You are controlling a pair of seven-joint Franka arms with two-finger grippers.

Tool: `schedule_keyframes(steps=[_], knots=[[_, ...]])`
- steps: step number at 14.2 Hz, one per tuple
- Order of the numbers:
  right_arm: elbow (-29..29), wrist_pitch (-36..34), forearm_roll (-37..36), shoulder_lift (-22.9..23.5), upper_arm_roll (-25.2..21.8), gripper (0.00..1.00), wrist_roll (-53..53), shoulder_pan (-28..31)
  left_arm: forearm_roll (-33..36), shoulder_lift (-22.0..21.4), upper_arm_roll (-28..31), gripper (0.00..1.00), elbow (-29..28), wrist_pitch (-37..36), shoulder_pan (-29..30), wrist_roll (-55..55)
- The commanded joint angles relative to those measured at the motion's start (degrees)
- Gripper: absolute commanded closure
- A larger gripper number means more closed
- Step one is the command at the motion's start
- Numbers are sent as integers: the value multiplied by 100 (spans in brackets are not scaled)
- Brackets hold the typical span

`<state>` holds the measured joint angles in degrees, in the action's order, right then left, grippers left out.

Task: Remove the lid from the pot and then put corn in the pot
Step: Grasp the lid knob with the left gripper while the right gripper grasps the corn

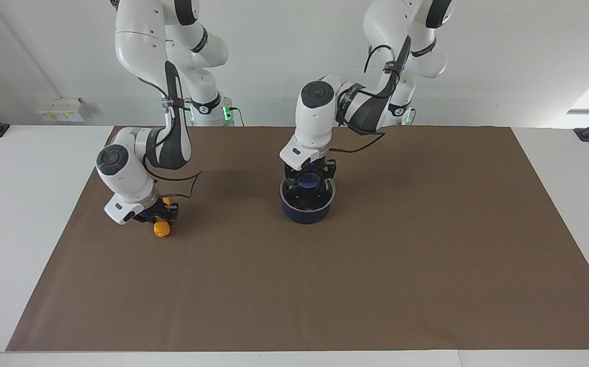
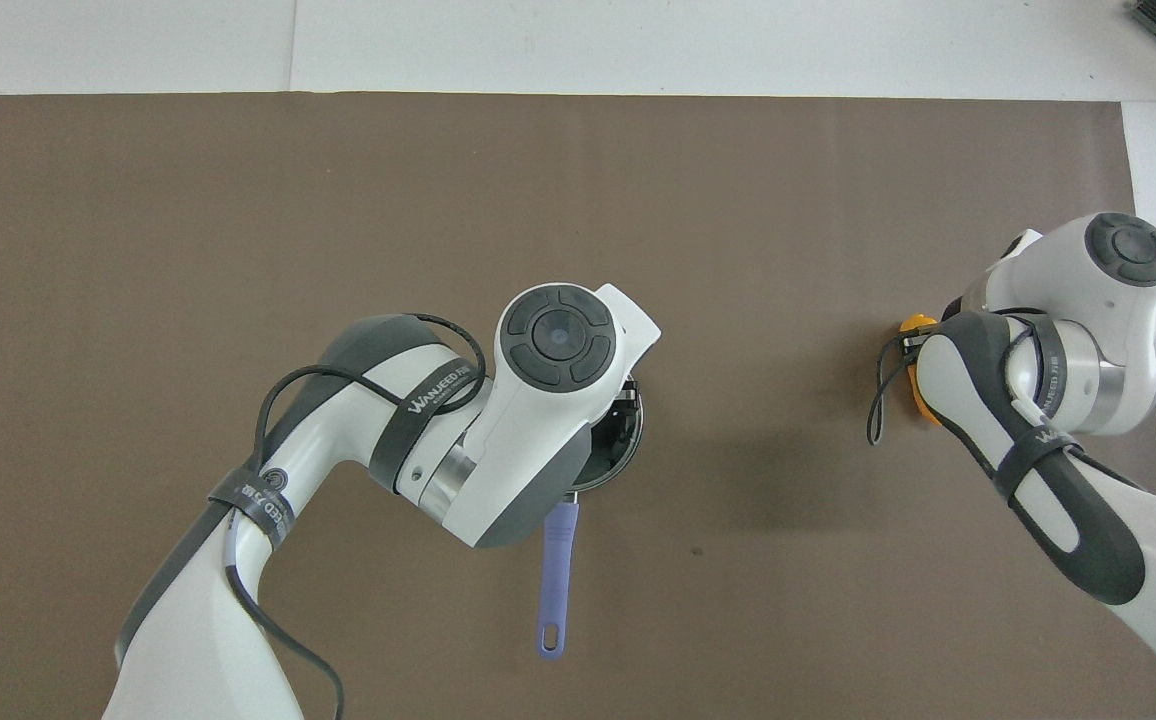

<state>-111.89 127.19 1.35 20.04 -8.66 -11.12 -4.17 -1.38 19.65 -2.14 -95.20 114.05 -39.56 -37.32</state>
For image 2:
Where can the glass lid with lilac knob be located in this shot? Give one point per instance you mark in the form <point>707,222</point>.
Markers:
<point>613,465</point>

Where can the brown table mat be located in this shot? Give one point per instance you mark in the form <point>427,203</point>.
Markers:
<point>138,200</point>

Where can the yellow corn cob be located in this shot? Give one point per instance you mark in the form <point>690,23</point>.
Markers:
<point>918,323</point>

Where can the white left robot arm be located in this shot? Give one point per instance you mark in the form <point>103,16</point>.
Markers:
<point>528,420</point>

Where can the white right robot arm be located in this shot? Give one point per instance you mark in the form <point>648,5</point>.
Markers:
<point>1118,300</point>

